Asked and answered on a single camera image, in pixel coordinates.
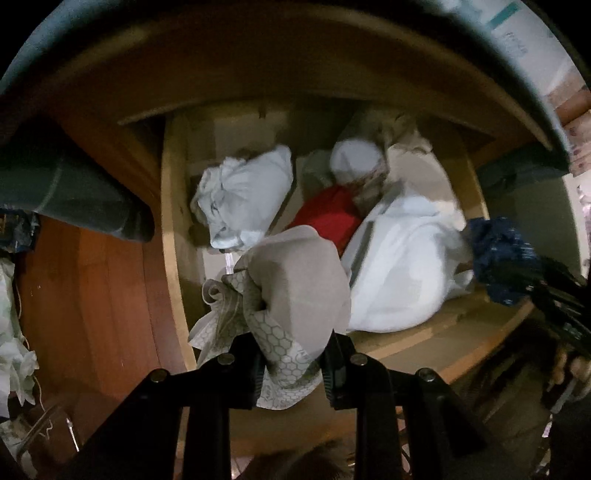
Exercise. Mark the large white garment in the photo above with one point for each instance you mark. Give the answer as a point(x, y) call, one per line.
point(406, 258)

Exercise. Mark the dark blue underwear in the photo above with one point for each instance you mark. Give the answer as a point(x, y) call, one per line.
point(498, 249)

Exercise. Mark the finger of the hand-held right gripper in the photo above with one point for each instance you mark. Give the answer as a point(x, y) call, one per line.
point(554, 281)
point(558, 318)

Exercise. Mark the red underwear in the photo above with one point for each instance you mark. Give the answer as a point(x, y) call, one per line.
point(330, 217)

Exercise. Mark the white cardboard shoe box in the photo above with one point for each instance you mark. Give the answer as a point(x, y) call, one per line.
point(517, 27)

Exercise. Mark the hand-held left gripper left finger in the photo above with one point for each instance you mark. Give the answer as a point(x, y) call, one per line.
point(244, 369)

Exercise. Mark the white frilly fabric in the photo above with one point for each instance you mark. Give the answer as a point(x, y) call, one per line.
point(14, 360)

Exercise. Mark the blue printed packet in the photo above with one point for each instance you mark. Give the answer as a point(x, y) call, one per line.
point(18, 230)

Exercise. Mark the beige garment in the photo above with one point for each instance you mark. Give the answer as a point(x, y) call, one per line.
point(392, 129)

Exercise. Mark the grey garment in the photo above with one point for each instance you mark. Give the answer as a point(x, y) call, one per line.
point(316, 168)

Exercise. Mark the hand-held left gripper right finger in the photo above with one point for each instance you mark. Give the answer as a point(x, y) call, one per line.
point(337, 374)

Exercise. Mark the beige honeycomb print underwear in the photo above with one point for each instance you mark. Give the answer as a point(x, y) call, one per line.
point(295, 277)

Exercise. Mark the wooden drawer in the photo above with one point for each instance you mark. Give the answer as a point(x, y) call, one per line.
point(175, 230)

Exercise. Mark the person's right hand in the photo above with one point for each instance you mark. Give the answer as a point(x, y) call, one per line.
point(572, 367)

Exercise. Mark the white floral print underwear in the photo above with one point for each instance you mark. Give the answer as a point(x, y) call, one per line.
point(355, 157)

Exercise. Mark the wooden nightstand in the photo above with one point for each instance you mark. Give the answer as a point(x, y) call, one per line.
point(277, 55)

